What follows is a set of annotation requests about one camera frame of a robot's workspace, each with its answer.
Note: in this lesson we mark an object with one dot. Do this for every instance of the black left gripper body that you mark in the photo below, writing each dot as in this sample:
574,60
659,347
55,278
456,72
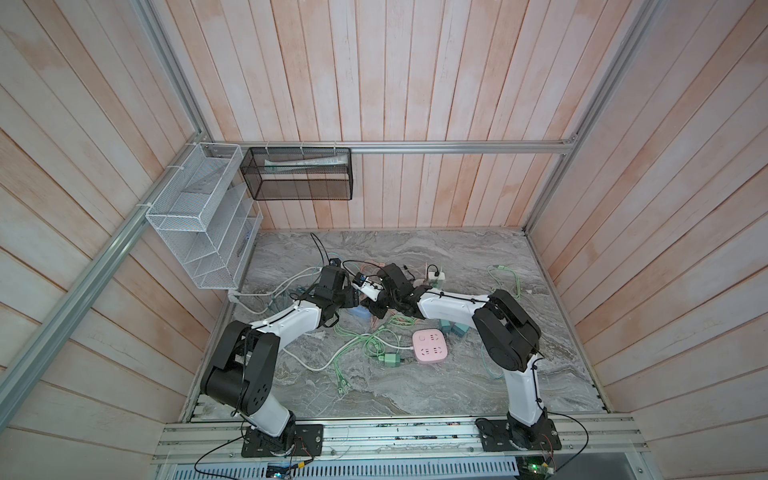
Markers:
346,298

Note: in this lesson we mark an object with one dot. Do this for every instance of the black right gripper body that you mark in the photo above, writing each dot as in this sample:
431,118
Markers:
384,301

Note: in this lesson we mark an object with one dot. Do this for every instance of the pink power strip cube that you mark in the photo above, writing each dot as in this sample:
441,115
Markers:
429,346

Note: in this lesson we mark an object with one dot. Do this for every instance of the light green USB charger plug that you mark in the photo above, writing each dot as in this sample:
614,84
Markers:
390,360

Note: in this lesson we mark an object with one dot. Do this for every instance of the teal USB charger plug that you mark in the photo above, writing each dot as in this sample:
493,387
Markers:
460,330

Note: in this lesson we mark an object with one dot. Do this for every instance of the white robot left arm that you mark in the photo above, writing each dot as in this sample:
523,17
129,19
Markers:
241,370

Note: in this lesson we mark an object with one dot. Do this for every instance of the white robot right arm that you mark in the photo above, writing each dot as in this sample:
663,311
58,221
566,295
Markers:
509,334

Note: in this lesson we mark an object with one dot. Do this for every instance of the blue power strip cube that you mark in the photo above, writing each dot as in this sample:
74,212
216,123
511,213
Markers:
361,313

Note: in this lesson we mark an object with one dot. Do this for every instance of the white power strip cube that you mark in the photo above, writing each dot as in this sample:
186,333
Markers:
436,279

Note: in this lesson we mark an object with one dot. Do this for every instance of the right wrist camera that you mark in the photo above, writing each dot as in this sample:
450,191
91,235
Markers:
370,289

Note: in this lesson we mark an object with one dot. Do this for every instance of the black mesh wall basket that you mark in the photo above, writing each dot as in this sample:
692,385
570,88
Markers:
298,173

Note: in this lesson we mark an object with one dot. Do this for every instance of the white wire mesh shelf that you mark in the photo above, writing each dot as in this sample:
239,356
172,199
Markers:
206,218

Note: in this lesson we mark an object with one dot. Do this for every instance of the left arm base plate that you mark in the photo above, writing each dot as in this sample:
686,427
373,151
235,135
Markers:
296,439

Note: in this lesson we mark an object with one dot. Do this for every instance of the aluminium front rail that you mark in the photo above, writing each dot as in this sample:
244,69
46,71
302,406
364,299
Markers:
412,437

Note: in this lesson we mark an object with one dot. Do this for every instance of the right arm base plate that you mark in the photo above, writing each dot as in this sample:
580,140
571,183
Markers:
511,435

